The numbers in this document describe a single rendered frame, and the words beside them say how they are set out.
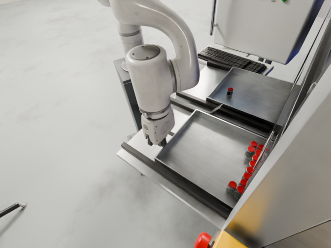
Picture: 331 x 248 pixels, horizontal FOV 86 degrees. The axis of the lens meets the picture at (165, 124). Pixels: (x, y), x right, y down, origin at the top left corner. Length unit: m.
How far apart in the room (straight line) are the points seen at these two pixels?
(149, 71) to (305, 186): 0.29
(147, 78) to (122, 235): 1.26
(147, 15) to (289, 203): 0.36
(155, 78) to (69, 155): 1.68
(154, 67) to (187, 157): 0.35
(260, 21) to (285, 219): 1.07
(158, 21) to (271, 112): 0.57
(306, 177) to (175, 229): 1.28
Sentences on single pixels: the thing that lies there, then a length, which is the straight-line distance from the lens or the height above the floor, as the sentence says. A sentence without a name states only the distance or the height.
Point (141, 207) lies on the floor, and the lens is 1.50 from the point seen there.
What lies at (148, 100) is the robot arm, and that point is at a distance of 0.40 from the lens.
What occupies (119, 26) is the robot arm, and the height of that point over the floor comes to 1.09.
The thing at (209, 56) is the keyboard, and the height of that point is 0.83.
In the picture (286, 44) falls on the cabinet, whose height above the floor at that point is 0.92.
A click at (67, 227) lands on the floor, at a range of 1.67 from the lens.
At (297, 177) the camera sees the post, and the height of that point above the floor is 1.25.
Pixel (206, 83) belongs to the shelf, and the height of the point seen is 0.88.
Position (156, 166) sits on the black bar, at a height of 0.90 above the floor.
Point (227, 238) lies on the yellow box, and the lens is 0.39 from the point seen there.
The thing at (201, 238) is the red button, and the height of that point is 1.01.
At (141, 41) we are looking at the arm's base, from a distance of 1.03.
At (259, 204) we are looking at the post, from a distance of 0.28.
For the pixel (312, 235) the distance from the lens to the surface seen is 0.29.
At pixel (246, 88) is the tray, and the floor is 0.88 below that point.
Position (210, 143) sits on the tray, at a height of 0.88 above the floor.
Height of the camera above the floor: 1.41
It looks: 49 degrees down
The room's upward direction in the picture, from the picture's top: 8 degrees counter-clockwise
